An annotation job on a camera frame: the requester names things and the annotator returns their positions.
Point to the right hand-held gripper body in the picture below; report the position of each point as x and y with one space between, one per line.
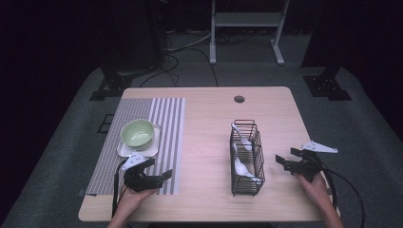
309 164

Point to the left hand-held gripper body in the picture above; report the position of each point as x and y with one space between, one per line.
139 180

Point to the person's left hand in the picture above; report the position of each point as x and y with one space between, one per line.
133 201

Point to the person's right hand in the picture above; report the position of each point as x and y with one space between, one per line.
313 190

